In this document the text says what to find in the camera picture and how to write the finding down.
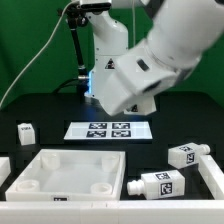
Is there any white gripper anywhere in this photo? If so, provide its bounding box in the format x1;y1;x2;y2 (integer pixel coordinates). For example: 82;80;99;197
100;39;173;116

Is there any white square tabletop tray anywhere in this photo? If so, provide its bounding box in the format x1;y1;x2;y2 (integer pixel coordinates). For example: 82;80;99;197
5;149;126;202

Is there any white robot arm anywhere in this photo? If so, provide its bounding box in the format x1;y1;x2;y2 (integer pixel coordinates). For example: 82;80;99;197
78;0;224;116

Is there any white marker sheet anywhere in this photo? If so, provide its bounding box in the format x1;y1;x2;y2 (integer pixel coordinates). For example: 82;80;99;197
64;121;152;140

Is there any small white cube block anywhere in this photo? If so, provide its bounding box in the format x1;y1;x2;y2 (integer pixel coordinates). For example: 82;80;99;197
18;123;36;145

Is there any white left fence block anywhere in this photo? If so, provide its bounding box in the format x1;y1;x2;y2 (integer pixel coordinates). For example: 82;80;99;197
0;157;11;187

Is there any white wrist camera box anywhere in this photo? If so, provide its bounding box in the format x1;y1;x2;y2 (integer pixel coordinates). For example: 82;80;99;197
135;59;177;96

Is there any grey cable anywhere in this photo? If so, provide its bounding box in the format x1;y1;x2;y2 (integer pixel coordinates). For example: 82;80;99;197
0;0;81;108

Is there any white right fence rail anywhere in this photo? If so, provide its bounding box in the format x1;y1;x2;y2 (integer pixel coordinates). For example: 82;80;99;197
198;155;224;200

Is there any white fence rail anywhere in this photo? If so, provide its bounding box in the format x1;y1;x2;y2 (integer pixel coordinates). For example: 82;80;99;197
198;155;224;200
0;200;224;224

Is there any white front fence rail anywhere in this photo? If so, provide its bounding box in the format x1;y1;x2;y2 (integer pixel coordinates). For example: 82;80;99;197
0;200;224;224

